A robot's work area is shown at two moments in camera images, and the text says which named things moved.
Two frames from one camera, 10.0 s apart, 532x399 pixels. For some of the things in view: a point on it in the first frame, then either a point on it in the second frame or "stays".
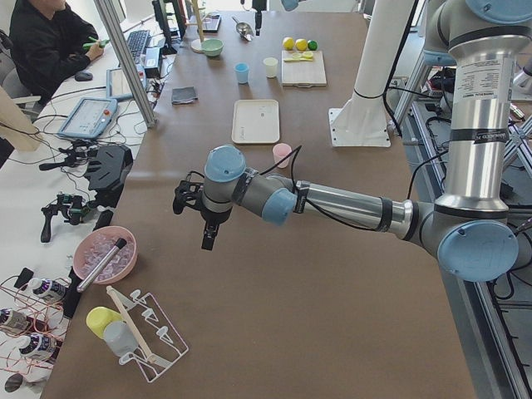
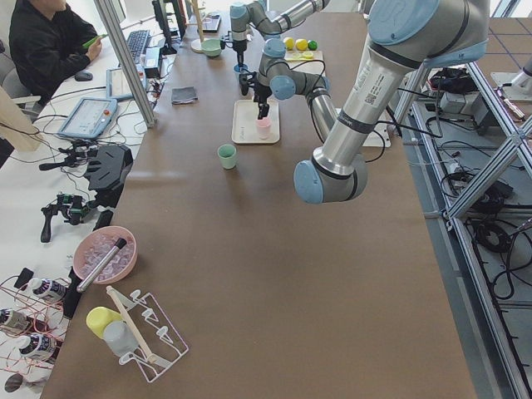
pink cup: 279,151 to 263,127
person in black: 47,39 stays
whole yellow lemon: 288,43 stays
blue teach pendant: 90,118 stays
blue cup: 242,72 stays
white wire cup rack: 159,346 stays
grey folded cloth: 183,95 stays
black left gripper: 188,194 to 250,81
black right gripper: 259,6 to 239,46
